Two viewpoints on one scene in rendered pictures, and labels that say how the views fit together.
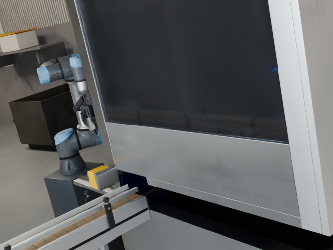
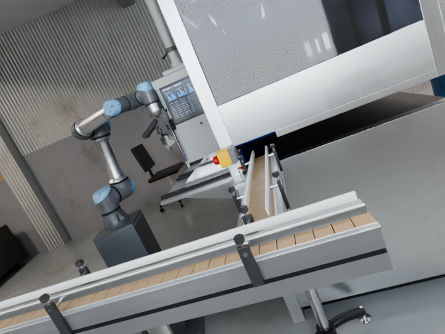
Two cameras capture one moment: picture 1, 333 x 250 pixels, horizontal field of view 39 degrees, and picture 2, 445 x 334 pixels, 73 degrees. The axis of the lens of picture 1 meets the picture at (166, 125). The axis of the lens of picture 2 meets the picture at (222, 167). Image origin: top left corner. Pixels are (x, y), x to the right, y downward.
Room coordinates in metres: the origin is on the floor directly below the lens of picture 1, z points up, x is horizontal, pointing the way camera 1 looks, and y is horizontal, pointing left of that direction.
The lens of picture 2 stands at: (0.79, 1.16, 1.25)
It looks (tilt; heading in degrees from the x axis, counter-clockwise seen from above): 13 degrees down; 320
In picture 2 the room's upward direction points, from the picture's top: 23 degrees counter-clockwise
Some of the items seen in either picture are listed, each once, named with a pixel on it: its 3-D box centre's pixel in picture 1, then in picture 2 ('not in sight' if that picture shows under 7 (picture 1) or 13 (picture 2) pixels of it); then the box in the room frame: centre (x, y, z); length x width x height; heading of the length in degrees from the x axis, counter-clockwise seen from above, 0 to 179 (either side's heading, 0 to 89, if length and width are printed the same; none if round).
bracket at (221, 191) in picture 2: not in sight; (210, 195); (2.03, 0.27, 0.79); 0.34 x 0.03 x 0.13; 36
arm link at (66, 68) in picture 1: (74, 67); (132, 101); (2.20, 0.36, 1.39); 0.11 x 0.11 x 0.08; 14
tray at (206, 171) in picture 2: not in sight; (219, 168); (2.01, 0.16, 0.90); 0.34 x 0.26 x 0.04; 37
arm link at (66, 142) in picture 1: (67, 142); (106, 199); (2.61, 0.57, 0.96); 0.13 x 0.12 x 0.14; 104
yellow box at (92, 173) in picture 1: (100, 177); (226, 156); (1.77, 0.29, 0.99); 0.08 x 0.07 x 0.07; 36
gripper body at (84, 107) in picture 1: (90, 102); (163, 122); (2.10, 0.31, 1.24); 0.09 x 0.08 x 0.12; 36
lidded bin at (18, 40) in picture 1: (18, 40); not in sight; (7.58, 1.96, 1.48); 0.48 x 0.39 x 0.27; 49
